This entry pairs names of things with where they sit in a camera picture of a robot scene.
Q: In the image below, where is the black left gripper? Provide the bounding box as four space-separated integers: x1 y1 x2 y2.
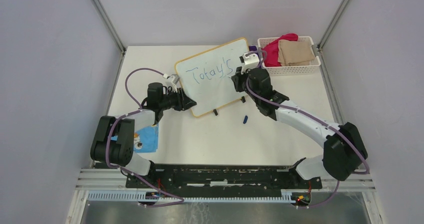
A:
159 87 197 111

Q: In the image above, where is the yellow framed whiteboard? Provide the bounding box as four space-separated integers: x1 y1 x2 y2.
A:
174 37 249 117

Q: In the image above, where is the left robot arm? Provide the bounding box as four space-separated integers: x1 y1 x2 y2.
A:
90 82 197 188

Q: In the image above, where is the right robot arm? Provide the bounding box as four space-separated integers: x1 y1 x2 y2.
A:
231 67 370 188

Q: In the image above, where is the red cloth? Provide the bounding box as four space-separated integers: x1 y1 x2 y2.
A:
263 33 299 67

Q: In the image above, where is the blue cartoon cloth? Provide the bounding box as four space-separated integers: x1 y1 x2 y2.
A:
110 123 159 153

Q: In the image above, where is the beige folded cloth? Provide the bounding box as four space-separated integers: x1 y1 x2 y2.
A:
277 39 315 66

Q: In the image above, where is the white plastic basket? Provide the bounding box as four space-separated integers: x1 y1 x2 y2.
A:
261 36 322 76

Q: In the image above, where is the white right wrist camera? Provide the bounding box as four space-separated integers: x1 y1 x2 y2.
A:
239 51 261 74

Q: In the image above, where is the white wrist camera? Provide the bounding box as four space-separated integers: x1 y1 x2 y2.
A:
162 73 180 92
239 51 261 74

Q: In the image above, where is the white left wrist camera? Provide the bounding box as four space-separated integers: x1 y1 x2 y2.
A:
162 73 180 92

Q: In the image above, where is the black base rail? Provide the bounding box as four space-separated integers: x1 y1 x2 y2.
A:
144 163 323 200

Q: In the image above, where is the white slotted cable duct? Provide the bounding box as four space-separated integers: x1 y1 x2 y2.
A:
87 191 295 204

